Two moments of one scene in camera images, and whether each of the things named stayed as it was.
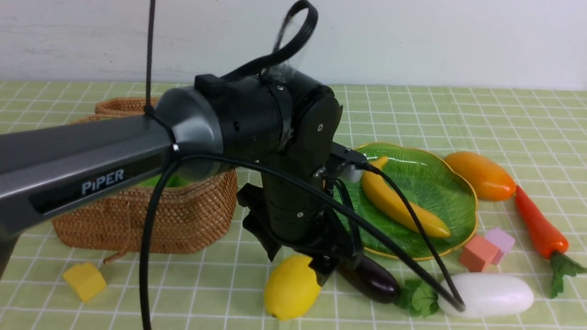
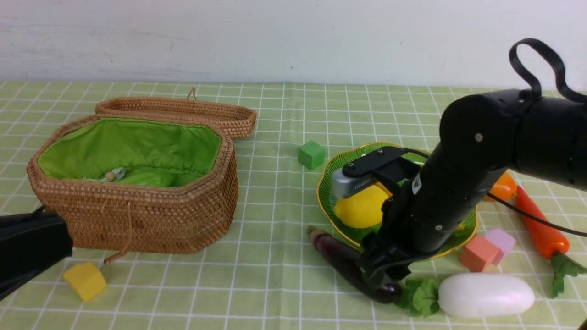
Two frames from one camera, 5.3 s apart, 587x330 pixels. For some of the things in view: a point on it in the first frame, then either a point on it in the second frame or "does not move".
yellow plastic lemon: [292, 289] → [362, 208]
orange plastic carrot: [549, 240] does not move
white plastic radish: [488, 295] does not move
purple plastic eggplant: [370, 280] does not move
